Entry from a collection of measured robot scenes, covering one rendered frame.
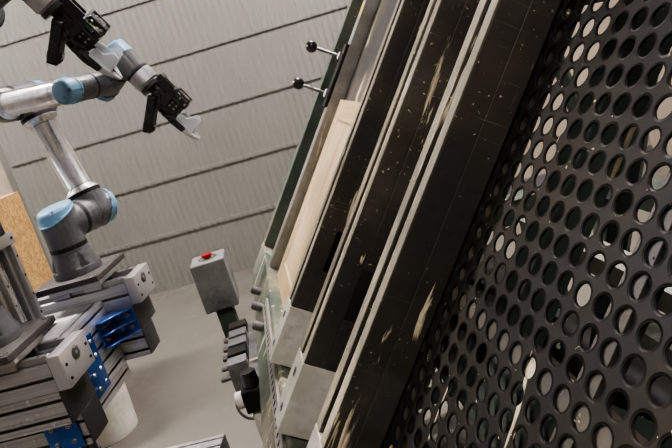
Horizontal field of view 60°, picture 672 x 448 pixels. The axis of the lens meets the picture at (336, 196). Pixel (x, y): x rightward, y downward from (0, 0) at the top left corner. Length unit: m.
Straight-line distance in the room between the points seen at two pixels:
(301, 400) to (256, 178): 3.87
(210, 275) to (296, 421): 1.13
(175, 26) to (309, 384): 4.05
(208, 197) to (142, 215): 0.58
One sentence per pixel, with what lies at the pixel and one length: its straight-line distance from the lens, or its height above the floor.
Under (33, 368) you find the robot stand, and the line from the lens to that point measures 1.60.
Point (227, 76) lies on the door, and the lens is 4.72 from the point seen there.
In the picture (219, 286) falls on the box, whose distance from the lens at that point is 2.08.
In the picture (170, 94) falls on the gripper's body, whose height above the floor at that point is 1.50.
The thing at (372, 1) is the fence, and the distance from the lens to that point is 1.84.
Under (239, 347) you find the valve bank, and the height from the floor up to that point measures 0.76.
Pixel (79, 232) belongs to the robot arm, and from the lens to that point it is 2.05.
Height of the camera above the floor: 1.47
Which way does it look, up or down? 13 degrees down
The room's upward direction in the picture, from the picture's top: 16 degrees counter-clockwise
